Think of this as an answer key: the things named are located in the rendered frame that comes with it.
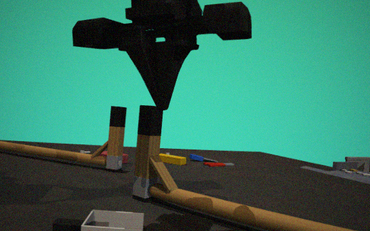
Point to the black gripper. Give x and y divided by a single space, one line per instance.
159 63

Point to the yellow rectangular bar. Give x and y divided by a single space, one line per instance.
170 159

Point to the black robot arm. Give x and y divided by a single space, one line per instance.
193 8

